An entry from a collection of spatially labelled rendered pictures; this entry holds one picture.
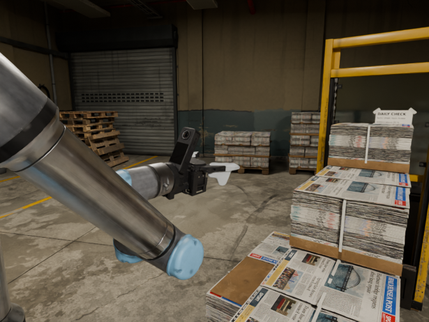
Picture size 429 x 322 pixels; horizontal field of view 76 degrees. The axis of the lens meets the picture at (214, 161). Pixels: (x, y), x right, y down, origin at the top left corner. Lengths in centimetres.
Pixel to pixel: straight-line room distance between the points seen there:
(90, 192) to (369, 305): 83
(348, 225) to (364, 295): 23
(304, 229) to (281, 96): 649
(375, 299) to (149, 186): 73
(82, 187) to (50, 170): 4
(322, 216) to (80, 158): 91
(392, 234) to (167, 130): 738
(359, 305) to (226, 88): 701
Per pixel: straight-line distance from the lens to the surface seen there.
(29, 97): 34
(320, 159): 223
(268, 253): 162
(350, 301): 98
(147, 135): 837
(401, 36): 220
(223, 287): 134
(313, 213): 112
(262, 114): 751
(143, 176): 58
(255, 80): 756
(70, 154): 36
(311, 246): 116
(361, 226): 110
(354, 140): 163
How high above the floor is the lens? 138
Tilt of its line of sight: 11 degrees down
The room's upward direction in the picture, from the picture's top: straight up
